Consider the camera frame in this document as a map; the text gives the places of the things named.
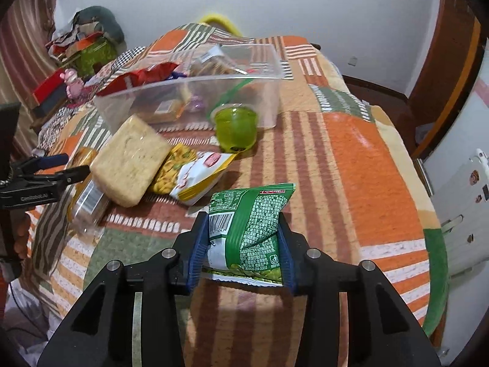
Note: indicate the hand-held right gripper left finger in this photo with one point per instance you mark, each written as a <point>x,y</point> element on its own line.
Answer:
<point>198,256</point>

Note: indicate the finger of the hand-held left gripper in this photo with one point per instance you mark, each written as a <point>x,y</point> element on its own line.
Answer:
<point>53,159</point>
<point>70,174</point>

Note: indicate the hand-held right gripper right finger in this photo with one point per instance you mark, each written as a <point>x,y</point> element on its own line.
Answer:
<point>287,263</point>

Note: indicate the clear biscuit packet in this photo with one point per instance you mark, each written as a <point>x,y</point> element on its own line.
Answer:
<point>86,202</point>

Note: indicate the green snack packet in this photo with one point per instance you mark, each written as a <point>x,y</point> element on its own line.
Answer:
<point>252,229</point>

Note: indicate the yellow snack packet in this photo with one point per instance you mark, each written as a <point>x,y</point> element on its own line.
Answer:
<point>183,177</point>

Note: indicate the red snack packet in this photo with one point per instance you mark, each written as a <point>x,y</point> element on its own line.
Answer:
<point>133,78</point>

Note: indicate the orange snack packet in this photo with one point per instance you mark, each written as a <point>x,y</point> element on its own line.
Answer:
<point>166,110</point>

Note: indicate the green jelly cup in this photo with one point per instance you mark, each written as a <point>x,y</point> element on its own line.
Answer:
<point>235,130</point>

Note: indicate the purple label pastry packet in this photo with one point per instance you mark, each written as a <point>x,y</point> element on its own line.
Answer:
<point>196,104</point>

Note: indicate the blue white snack packet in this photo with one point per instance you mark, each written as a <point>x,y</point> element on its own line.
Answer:
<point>176,75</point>

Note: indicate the clear bag green zip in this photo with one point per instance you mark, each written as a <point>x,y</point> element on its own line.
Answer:
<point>230,91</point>

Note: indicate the clear plastic container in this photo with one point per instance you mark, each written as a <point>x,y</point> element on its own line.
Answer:
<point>267,95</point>

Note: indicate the brown cake packet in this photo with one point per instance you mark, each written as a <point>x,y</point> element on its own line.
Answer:
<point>210,65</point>

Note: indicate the person's left hand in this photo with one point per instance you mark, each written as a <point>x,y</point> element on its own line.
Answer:
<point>22,237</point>

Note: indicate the dark grey box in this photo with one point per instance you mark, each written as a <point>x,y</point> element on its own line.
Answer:
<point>49,104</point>

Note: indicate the red box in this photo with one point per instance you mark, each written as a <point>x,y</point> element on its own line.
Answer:
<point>49,86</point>

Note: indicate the pink toy rabbit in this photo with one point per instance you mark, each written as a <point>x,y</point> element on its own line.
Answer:
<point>73,84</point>

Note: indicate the green patterned box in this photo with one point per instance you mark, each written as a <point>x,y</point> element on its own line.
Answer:
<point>93,59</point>

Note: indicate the checked patchwork quilt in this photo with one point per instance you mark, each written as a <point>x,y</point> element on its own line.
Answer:
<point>114,63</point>

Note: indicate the striped brown curtain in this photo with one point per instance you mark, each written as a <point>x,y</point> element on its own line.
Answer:
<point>23,46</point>

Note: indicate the pile of cardboard clutter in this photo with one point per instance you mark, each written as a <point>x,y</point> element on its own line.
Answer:
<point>70,40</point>

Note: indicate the orange green striped blanket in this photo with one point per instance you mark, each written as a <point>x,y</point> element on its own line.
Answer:
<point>363,153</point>

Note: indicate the yellow hoop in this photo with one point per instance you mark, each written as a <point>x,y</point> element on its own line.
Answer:
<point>219,18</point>

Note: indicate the brown wooden door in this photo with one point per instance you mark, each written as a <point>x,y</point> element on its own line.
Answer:
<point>443,65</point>

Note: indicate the white wall outlet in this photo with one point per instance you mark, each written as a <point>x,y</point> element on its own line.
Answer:
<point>353,60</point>

